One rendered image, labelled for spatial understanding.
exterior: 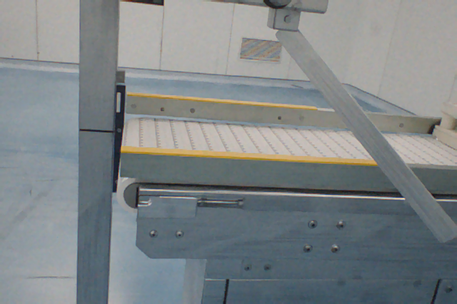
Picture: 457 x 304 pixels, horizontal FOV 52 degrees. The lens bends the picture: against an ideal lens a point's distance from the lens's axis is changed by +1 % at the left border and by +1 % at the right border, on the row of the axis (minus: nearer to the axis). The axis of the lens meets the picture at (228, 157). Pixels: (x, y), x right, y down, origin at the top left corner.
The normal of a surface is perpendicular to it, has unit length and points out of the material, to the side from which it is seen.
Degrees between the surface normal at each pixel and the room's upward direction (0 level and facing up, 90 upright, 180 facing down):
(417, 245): 90
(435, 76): 90
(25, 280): 0
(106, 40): 90
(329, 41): 90
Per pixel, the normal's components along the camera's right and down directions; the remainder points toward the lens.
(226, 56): 0.25, 0.36
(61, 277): 0.12, -0.93
